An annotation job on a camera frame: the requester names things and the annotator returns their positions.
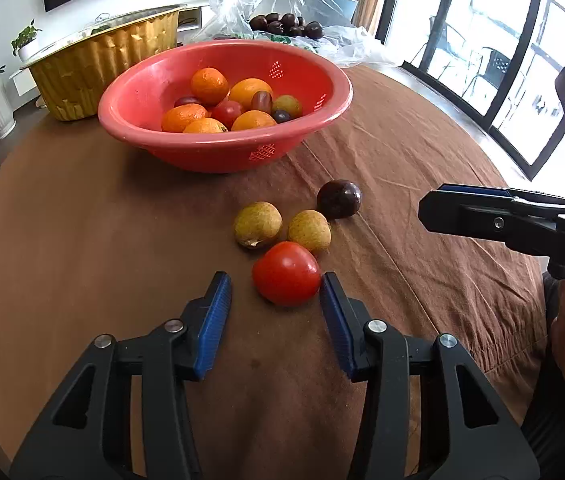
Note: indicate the gold foil basin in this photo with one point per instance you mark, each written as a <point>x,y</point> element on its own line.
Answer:
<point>97,70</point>

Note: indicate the pile of dark plums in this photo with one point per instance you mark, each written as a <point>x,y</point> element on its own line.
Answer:
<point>287,24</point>

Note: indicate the dark purple plum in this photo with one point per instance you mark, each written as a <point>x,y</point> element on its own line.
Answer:
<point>340,199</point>
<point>187,101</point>

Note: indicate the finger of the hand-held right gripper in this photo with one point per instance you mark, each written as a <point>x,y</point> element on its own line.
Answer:
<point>462,212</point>
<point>472,190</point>

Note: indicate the orange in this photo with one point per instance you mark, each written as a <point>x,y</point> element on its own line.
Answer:
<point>247,91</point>
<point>253,121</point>
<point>209,85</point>
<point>182,119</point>
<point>205,126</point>

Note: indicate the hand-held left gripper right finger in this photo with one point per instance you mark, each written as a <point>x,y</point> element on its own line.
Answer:
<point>335,315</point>

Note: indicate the person's dark clothing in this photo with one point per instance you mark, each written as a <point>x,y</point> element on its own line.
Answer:
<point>562,435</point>

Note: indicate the red plastic bowl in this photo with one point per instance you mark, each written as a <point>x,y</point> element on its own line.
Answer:
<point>202,152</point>

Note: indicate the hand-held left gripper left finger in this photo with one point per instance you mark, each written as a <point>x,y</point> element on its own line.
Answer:
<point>215,320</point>

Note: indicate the red tomato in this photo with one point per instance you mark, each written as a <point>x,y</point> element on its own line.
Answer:
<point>286,274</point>
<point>227,112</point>

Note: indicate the small plant in white pot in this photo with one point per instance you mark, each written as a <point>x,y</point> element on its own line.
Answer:
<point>27,52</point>

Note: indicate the green leafy vegetables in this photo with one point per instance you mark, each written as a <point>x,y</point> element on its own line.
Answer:
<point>100,29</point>

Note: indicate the black framed glass door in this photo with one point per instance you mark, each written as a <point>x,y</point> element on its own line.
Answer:
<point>512,155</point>

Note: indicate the black balcony chair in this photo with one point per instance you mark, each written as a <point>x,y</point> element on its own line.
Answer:
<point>495,67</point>

